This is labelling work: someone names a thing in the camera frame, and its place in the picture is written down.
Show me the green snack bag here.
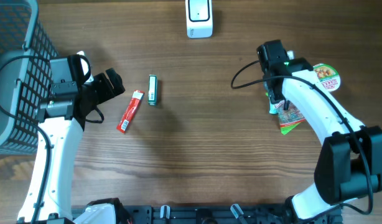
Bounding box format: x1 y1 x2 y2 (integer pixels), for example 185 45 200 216
274 100 305 135

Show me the red snack packet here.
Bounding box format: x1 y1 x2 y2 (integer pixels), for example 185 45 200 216
116 90 144 133

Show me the dark green small box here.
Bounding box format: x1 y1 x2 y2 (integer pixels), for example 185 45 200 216
148 75 157 106

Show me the instant noodle cup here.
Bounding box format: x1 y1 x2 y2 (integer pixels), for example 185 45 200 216
313 63 341 92

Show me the pale green wipes packet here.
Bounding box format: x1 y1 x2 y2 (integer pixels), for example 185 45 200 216
269 103 278 114

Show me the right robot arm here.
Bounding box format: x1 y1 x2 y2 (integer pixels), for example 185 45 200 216
256 40 382 223

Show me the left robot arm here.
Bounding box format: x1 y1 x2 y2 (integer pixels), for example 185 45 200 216
17 54 125 223

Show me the white barcode scanner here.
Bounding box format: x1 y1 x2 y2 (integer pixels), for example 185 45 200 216
185 0 213 39

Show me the grey plastic mesh basket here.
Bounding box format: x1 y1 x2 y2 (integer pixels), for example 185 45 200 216
0 1 58 155

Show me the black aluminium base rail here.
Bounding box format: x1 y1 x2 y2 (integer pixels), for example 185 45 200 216
71 203 343 224

